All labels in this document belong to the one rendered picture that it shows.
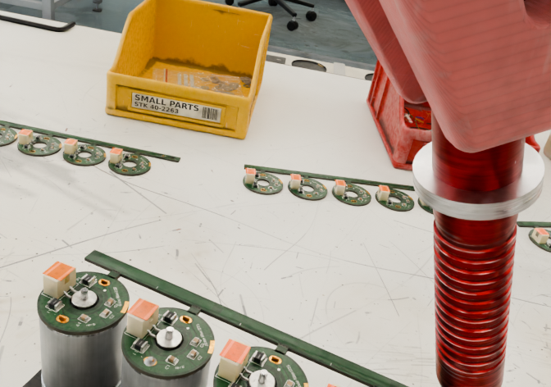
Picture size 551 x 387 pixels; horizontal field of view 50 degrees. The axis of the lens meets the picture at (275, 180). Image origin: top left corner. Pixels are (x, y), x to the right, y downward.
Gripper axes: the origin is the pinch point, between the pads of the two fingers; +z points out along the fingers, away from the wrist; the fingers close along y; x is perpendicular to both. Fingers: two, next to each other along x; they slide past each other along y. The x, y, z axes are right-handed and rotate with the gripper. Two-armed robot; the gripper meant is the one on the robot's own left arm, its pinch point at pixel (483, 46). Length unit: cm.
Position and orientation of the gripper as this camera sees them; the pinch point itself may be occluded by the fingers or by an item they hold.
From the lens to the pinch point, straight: 7.2
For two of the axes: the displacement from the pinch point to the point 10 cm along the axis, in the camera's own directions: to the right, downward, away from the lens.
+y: -2.6, -5.3, 8.0
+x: -9.5, 2.9, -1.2
